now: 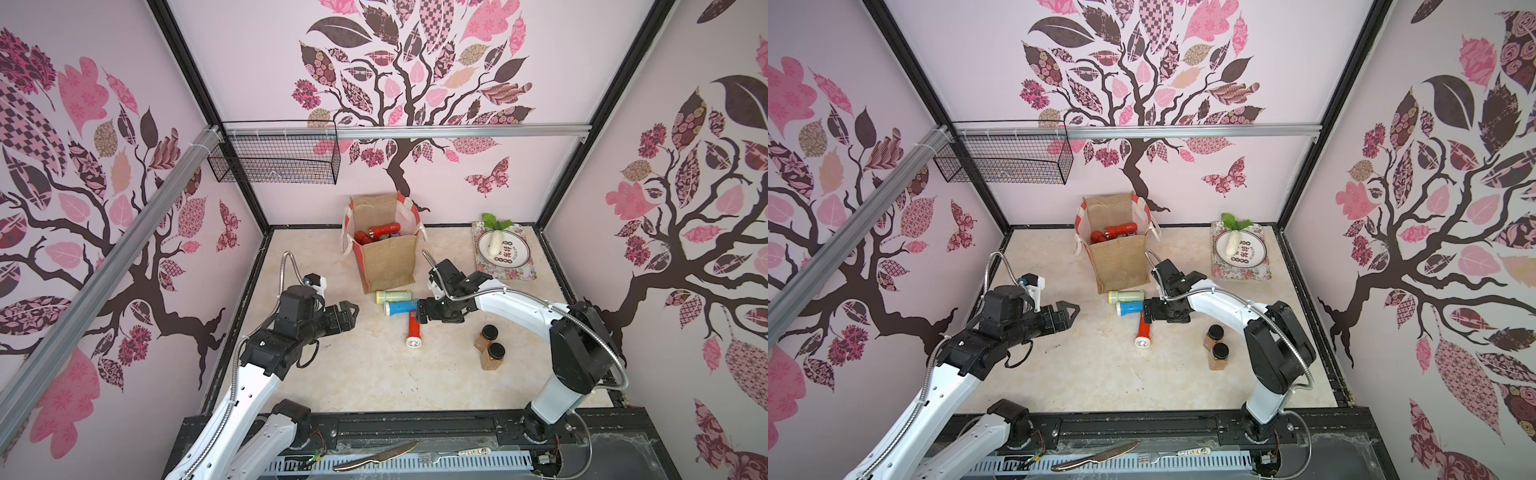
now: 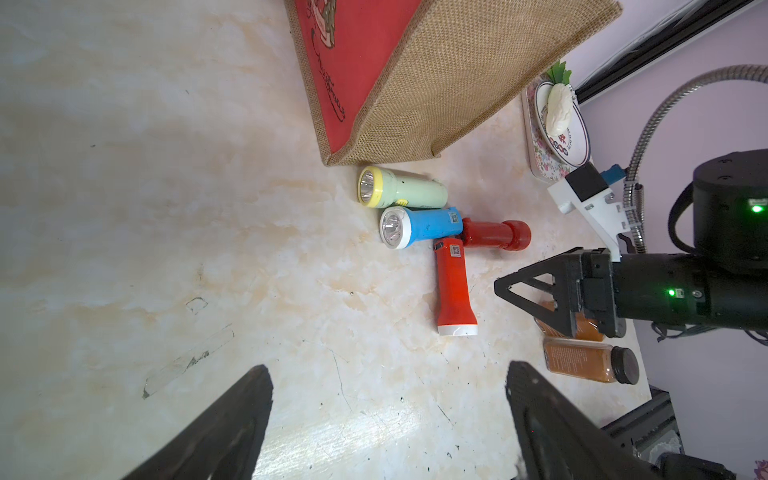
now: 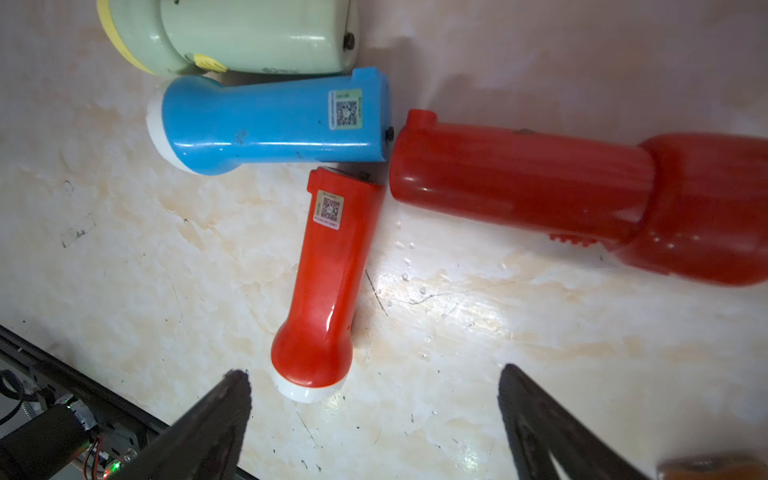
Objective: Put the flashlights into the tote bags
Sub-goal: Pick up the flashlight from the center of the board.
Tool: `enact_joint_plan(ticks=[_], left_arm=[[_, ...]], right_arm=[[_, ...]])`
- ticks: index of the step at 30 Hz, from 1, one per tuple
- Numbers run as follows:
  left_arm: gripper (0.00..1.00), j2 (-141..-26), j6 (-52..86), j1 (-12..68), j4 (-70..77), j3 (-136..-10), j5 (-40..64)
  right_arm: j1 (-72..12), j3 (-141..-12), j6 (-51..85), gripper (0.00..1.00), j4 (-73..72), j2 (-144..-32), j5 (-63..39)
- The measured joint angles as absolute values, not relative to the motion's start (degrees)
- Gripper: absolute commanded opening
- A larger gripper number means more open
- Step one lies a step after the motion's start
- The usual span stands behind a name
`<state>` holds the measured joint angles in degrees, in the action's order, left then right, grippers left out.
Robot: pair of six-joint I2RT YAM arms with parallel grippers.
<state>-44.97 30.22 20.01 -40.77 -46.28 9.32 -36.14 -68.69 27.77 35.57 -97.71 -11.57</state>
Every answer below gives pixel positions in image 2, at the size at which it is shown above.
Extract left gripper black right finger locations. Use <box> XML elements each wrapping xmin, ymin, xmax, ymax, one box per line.
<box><xmin>505</xmin><ymin>361</ymin><xmax>658</xmax><ymax>479</ymax></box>

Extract left gripper left finger black triangular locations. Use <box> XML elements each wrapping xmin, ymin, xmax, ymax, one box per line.
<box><xmin>126</xmin><ymin>365</ymin><xmax>273</xmax><ymax>479</ymax></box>

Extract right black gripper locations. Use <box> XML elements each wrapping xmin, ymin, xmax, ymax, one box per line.
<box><xmin>493</xmin><ymin>248</ymin><xmax>767</xmax><ymax>338</ymax></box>

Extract red flashlight white head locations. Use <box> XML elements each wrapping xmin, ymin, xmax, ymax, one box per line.
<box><xmin>434</xmin><ymin>237</ymin><xmax>479</xmax><ymax>336</ymax></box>

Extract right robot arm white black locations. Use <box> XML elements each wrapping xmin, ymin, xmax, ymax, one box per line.
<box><xmin>494</xmin><ymin>150</ymin><xmax>767</xmax><ymax>338</ymax></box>

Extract burlap tote bag red trim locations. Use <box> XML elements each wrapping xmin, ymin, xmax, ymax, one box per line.
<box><xmin>285</xmin><ymin>1</ymin><xmax>622</xmax><ymax>166</ymax></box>

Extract spice jar black lid upper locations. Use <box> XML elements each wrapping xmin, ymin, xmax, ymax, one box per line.
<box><xmin>533</xmin><ymin>299</ymin><xmax>606</xmax><ymax>343</ymax></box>

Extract spice jar black lid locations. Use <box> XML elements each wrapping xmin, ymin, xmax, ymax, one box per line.
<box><xmin>533</xmin><ymin>299</ymin><xmax>606</xmax><ymax>343</ymax></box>
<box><xmin>543</xmin><ymin>339</ymin><xmax>640</xmax><ymax>385</ymax></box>

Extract spice jar black lid lower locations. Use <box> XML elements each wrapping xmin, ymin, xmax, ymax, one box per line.
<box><xmin>543</xmin><ymin>339</ymin><xmax>640</xmax><ymax>385</ymax></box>

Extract floral placemat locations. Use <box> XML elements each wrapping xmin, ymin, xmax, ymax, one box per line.
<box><xmin>521</xmin><ymin>74</ymin><xmax>592</xmax><ymax>184</ymax></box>

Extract white patterned plate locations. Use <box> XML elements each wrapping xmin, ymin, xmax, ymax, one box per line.
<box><xmin>533</xmin><ymin>81</ymin><xmax>591</xmax><ymax>168</ymax></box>

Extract white radish toy green leaves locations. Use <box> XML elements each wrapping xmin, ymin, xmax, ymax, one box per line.
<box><xmin>545</xmin><ymin>61</ymin><xmax>573</xmax><ymax>138</ymax></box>

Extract green flashlight near bag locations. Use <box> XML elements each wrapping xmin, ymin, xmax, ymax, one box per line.
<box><xmin>357</xmin><ymin>166</ymin><xmax>448</xmax><ymax>209</ymax></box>

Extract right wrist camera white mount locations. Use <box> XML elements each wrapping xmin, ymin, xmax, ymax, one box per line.
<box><xmin>547</xmin><ymin>163</ymin><xmax>630</xmax><ymax>262</ymax></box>

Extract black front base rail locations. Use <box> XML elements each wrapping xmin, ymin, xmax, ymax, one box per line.
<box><xmin>602</xmin><ymin>387</ymin><xmax>684</xmax><ymax>479</ymax></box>

